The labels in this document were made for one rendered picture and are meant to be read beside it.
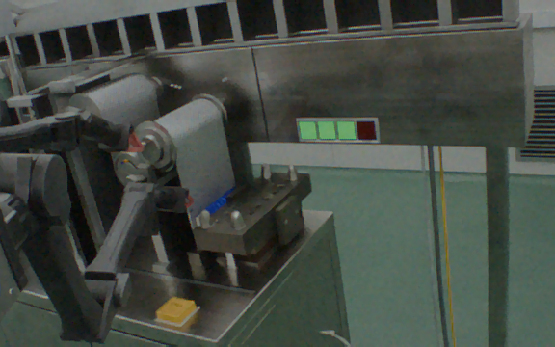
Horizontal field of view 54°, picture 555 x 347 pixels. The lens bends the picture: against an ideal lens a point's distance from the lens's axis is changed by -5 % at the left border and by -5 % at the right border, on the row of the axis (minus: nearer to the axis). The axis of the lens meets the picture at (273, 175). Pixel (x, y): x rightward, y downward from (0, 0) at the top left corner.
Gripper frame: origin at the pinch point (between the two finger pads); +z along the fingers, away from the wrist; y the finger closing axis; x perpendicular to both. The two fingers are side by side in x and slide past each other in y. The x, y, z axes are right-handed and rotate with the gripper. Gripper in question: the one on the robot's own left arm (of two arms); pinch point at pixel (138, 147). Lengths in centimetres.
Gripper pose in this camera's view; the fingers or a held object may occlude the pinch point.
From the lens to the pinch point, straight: 152.6
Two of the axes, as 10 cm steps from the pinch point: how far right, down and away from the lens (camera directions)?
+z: 5.1, 2.8, 8.1
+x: 1.8, -9.6, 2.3
